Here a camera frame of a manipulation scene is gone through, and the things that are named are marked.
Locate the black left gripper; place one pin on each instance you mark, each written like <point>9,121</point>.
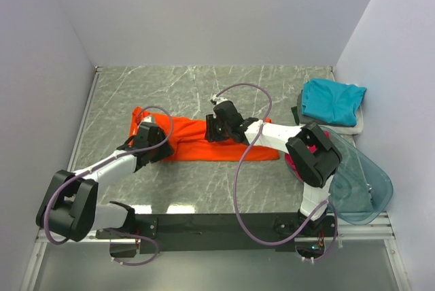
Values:
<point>166,151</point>

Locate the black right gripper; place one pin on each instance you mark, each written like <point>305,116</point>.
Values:
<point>211,134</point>

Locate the orange t shirt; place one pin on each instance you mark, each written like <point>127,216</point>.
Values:
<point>189,143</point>

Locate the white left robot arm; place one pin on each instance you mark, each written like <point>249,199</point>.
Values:
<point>69,210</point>

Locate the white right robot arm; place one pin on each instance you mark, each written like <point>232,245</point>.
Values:
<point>314,156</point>

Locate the dark green folded t shirt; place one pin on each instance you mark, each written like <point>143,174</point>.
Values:
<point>295,115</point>

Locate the grey folded t shirt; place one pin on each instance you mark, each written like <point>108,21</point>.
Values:
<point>299,107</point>

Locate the magenta t shirt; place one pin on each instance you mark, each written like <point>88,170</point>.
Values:
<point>290,162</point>

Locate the teal folded t shirt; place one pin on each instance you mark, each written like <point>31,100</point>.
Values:
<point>332,102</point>

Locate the white folded t shirt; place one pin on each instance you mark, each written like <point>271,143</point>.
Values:
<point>344,130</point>

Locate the teal grey t shirt in bin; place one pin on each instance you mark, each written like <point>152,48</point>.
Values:
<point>349,192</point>

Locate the blue transparent plastic bin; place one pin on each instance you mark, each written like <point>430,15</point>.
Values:
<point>380,185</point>

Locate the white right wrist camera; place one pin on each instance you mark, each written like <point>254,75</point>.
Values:
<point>215,100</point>

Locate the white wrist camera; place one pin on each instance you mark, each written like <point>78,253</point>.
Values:
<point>149,119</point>
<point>215,100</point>

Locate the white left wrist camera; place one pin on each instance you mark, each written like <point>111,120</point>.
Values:
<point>149,119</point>

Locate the aluminium frame rail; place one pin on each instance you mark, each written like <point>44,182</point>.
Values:
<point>79,136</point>

